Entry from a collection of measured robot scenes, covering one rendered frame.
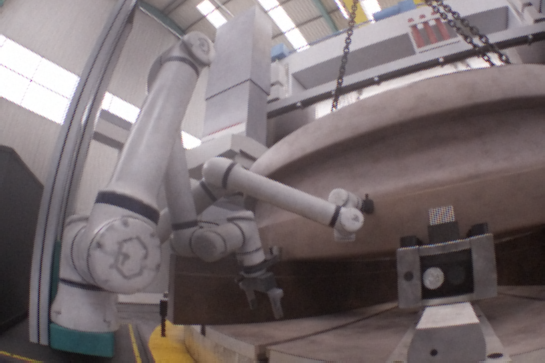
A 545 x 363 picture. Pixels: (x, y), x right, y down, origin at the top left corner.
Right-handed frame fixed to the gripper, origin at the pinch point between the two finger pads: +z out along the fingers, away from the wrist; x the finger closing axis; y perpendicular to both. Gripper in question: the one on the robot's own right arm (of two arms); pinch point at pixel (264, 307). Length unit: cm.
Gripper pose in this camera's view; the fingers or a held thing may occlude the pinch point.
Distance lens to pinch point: 99.6
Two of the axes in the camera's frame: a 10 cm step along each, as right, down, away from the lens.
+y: -7.4, 1.5, -6.6
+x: 6.3, -1.8, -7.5
